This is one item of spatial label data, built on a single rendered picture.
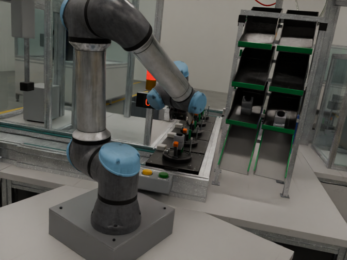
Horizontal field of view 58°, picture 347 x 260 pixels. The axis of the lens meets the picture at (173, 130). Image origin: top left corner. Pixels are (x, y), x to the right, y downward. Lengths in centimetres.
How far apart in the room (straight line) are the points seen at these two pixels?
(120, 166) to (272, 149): 80
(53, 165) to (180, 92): 77
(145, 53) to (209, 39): 1120
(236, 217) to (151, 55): 74
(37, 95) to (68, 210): 139
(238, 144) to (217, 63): 1060
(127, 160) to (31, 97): 158
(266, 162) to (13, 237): 100
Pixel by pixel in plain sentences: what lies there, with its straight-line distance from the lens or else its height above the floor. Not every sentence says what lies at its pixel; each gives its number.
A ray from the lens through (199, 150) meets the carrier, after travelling 165.
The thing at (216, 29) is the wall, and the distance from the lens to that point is 1203.
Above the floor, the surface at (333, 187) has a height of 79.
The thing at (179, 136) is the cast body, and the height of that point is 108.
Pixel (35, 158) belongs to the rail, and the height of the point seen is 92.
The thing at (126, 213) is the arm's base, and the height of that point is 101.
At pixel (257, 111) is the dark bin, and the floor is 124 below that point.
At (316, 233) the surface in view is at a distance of 136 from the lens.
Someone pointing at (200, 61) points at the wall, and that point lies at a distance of 1209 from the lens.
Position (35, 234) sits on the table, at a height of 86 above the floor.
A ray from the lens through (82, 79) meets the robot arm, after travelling 92.
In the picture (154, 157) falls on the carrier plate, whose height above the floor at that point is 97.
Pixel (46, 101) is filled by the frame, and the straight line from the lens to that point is 185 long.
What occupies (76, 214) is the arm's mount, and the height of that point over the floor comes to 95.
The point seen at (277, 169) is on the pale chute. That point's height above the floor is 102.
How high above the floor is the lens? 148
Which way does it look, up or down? 15 degrees down
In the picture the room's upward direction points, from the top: 7 degrees clockwise
